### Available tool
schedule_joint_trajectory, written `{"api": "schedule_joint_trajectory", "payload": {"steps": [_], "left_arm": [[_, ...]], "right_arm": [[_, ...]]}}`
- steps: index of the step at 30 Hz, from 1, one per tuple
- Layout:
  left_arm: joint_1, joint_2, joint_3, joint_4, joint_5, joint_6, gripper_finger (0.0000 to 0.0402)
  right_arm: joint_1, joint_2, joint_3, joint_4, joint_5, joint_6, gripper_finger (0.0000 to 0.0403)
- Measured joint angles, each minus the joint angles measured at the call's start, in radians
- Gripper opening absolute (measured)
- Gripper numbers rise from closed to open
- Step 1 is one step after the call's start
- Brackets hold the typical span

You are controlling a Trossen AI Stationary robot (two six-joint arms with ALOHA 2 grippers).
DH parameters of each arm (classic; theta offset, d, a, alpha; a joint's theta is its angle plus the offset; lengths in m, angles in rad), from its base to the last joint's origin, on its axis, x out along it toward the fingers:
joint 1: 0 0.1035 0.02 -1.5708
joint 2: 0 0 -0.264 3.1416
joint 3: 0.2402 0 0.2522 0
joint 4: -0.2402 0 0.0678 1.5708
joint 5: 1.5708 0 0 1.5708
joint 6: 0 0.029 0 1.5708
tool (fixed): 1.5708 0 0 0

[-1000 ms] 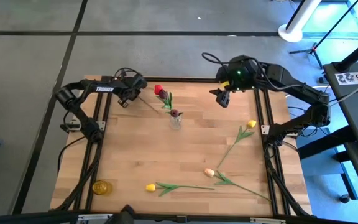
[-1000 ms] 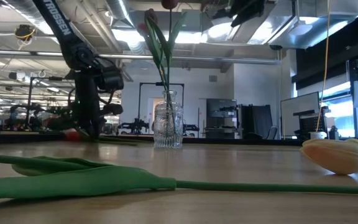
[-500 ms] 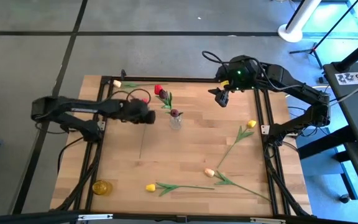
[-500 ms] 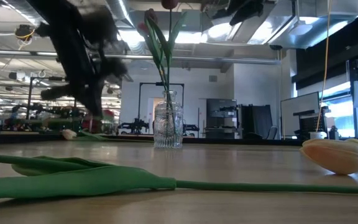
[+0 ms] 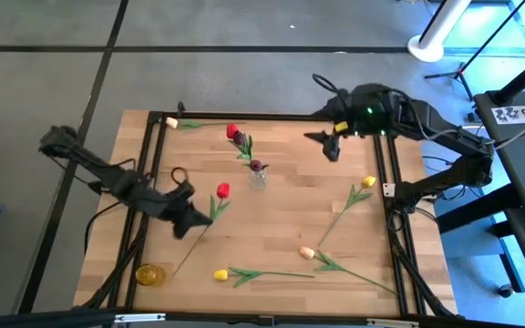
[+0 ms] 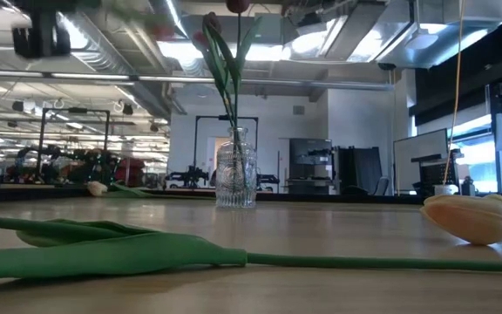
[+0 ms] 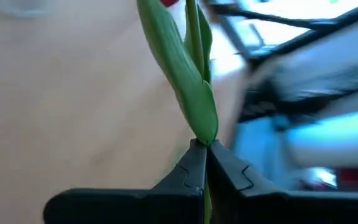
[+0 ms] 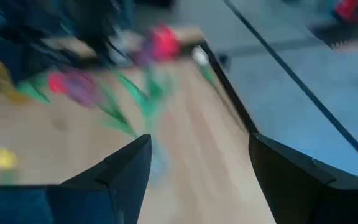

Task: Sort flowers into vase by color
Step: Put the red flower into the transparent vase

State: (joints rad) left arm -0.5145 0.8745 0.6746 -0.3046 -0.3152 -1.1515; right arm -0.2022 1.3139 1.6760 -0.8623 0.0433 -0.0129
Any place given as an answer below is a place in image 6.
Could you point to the white artificial tulip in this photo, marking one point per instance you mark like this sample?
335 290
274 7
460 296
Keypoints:
464 220
96 188

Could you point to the yellow artificial tulip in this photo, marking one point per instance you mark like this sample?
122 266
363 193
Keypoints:
103 255

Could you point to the black background robot arm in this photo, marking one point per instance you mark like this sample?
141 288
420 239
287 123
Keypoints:
190 175

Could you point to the clear ribbed glass vase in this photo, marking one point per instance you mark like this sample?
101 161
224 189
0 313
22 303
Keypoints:
235 174

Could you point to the red storage shelving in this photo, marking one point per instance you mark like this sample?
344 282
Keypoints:
130 171

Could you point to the black cabinet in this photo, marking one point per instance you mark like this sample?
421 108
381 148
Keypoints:
310 168

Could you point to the black upright panel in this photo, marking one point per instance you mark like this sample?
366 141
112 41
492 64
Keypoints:
360 168

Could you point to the grey office chair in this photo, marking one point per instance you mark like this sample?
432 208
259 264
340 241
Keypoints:
381 185

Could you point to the white pendant lamp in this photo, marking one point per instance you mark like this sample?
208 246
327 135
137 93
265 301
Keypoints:
422 40

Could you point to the white whiteboard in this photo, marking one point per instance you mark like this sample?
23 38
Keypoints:
421 157

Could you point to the white round base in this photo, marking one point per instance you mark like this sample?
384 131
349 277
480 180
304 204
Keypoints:
446 189

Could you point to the silver air duct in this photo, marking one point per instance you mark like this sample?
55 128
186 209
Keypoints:
116 56

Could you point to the black background gantry frame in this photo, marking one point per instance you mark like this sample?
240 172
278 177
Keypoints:
42 139

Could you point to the black rectangular frame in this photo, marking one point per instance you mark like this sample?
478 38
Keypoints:
196 144

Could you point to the black dome camera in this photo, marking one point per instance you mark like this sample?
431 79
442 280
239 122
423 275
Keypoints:
386 66

